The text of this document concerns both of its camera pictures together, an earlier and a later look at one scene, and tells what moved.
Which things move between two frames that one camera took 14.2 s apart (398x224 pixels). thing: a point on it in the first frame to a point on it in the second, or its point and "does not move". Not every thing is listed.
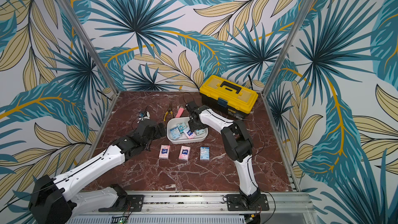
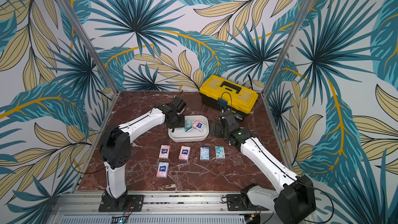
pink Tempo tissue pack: [184, 153] does not move
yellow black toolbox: [233, 100] does not move
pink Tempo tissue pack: [189, 134] to [162, 170]
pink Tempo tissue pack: [164, 152] does not move
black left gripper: [158, 134] to [182, 124]
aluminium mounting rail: [290, 208] does not move
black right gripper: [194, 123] to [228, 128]
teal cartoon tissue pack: [199, 131] to [220, 152]
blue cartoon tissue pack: [204, 153] does not move
